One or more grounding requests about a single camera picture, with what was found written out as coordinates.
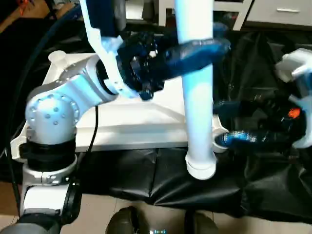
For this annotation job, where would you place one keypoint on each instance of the white plastic table leg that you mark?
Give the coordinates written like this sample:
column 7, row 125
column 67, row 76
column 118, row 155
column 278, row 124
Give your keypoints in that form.
column 197, row 97

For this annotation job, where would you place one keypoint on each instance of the white plastic table top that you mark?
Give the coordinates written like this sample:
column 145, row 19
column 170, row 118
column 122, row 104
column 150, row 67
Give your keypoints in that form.
column 141, row 122

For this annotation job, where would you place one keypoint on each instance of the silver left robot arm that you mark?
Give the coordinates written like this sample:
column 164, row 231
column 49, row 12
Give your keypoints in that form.
column 58, row 117

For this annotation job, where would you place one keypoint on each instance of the black work mat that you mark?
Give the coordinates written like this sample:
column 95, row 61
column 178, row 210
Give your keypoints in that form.
column 195, row 180

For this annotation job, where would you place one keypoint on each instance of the white drawer unit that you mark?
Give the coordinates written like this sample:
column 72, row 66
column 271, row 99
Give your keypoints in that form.
column 282, row 12

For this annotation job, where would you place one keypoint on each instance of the brown cardboard board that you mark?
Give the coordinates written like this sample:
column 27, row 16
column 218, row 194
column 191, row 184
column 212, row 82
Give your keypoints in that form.
column 19, row 12

